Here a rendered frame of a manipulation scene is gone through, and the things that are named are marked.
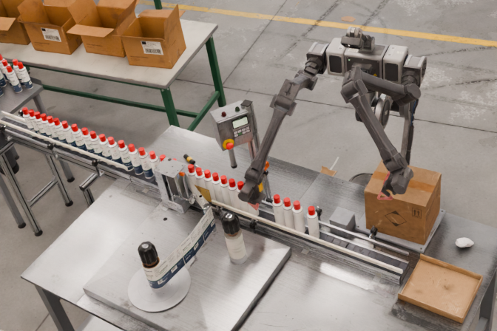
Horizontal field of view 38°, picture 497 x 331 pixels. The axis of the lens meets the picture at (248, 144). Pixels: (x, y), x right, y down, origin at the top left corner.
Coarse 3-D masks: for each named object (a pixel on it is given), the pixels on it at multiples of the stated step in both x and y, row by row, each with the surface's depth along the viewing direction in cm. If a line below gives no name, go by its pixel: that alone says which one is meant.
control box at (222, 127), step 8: (232, 104) 350; (216, 112) 347; (232, 112) 345; (240, 112) 344; (216, 120) 342; (224, 120) 342; (248, 120) 348; (216, 128) 346; (224, 128) 344; (232, 128) 346; (240, 128) 348; (216, 136) 355; (224, 136) 347; (232, 136) 349; (240, 136) 351; (248, 136) 353; (224, 144) 350; (240, 144) 354
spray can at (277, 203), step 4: (276, 196) 354; (276, 200) 353; (280, 200) 355; (272, 204) 356; (276, 204) 355; (280, 204) 355; (276, 208) 356; (280, 208) 356; (276, 212) 358; (280, 212) 357; (276, 216) 360; (280, 216) 359; (276, 220) 362; (280, 220) 361; (284, 220) 362; (280, 224) 363; (284, 224) 364
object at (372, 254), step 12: (144, 180) 407; (264, 216) 372; (276, 228) 365; (324, 240) 355; (336, 240) 354; (336, 252) 348; (360, 252) 346; (372, 252) 345; (372, 264) 340; (396, 264) 338; (408, 264) 337
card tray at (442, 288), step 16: (416, 272) 338; (432, 272) 337; (448, 272) 336; (464, 272) 332; (416, 288) 331; (432, 288) 330; (448, 288) 329; (464, 288) 328; (416, 304) 324; (432, 304) 323; (448, 304) 322; (464, 304) 321
